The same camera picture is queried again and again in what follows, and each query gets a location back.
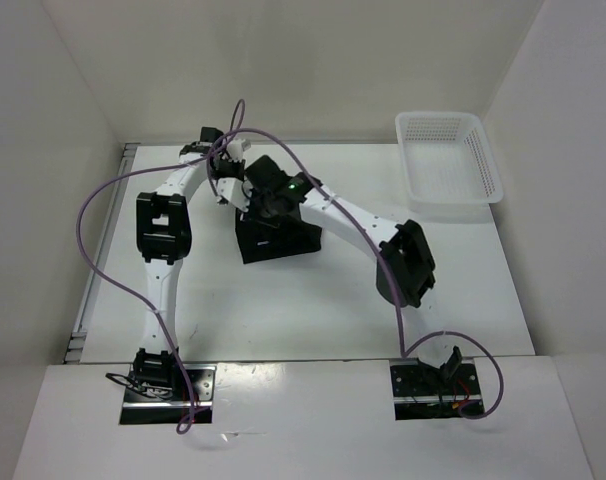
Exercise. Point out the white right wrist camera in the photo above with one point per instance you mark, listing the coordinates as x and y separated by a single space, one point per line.
231 191

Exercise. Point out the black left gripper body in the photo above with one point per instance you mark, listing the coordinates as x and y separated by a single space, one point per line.
229 169

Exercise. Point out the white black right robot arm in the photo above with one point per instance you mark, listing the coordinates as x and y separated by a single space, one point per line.
404 264

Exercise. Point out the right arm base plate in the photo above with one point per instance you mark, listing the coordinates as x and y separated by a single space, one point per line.
415 398

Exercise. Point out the white perforated plastic basket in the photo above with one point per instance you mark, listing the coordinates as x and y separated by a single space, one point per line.
447 159

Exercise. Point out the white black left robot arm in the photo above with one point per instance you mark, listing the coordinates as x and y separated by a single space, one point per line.
164 240

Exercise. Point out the black sport shorts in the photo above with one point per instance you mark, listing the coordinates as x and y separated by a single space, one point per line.
260 239

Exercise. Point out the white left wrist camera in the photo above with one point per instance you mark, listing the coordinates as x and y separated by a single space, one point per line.
237 148

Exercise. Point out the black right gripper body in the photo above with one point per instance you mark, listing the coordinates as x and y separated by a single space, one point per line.
262 208

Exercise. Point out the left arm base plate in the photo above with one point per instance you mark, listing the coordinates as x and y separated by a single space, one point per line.
147 406

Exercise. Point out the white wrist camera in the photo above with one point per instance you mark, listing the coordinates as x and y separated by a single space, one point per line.
237 148
231 191

